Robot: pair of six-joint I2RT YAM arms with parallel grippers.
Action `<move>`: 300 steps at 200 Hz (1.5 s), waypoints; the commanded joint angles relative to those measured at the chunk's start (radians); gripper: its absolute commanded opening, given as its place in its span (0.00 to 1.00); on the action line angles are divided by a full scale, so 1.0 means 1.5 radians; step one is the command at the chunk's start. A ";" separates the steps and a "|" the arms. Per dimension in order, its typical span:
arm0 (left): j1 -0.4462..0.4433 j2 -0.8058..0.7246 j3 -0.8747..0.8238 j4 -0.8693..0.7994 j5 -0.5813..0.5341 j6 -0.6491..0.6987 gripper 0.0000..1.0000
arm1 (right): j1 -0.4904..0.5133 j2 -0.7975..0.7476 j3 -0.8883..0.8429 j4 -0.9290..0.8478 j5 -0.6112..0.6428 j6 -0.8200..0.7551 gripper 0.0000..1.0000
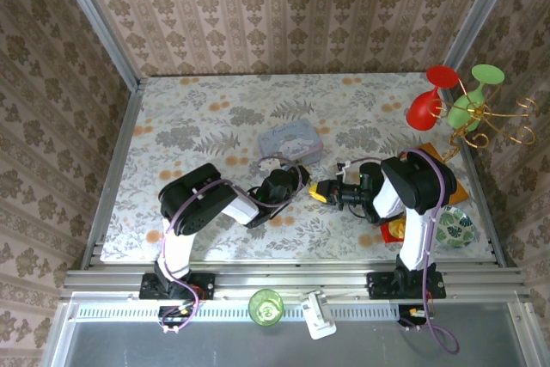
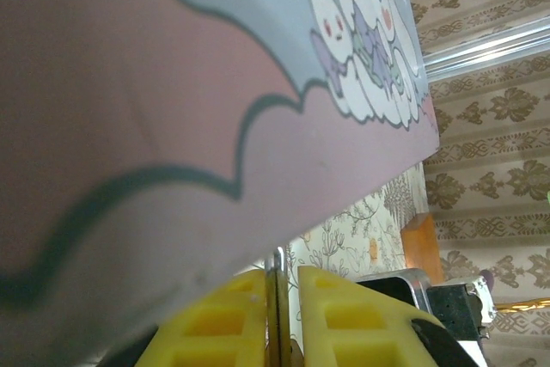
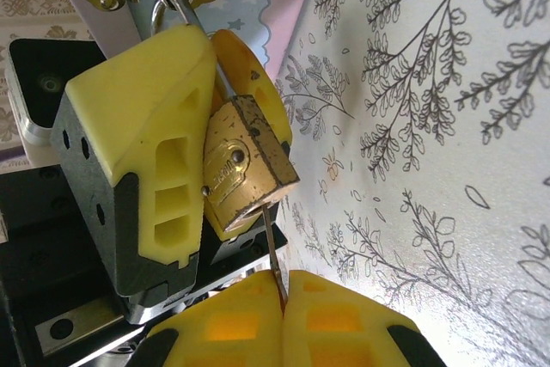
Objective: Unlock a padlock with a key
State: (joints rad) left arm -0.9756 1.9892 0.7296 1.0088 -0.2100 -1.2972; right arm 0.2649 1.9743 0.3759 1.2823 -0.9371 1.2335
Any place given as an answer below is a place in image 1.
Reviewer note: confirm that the blue cartoon tin box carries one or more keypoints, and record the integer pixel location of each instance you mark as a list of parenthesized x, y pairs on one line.
[(292, 139)]

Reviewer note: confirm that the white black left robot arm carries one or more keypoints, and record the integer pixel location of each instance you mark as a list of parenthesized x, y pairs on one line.
[(180, 246)]

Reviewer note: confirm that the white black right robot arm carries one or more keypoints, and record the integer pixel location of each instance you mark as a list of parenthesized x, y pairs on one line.
[(417, 234)]

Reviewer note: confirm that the red yellow packet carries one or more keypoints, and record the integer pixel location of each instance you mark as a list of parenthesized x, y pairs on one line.
[(393, 231)]

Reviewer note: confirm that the floral patterned table cover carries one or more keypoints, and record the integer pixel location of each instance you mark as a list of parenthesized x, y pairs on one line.
[(258, 100)]

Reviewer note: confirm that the red plastic wine glass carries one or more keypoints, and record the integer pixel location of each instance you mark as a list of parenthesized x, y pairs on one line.
[(423, 111)]

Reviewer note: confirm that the leaf print bowl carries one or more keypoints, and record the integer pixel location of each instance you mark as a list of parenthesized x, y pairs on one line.
[(460, 229)]

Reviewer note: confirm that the green transparent cup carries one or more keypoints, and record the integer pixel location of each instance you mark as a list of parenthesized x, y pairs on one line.
[(265, 309)]

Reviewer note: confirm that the black power connector box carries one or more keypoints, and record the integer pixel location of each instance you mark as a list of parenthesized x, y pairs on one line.
[(176, 314), (412, 314)]

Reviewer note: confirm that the green plastic wine glass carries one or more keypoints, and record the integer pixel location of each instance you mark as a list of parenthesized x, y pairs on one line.
[(466, 113)]

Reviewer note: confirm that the grey metal bench panel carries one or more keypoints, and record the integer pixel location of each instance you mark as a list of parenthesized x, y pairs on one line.
[(215, 350)]

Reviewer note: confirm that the aluminium front rail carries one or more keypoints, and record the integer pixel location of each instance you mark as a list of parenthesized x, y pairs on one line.
[(292, 277)]

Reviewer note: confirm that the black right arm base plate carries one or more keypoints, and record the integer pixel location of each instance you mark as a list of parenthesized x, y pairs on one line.
[(380, 285)]

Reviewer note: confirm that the white plastic bracket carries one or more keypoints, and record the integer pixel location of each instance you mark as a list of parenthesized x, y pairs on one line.
[(318, 315)]

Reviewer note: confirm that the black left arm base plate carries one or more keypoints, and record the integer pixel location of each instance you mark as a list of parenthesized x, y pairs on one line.
[(204, 285)]

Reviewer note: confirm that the aluminium side rail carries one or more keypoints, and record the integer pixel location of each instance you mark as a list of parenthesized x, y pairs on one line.
[(118, 160), (490, 229)]

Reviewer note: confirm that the aluminium frame post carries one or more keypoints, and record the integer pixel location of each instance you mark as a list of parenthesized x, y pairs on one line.
[(99, 19), (482, 10)]

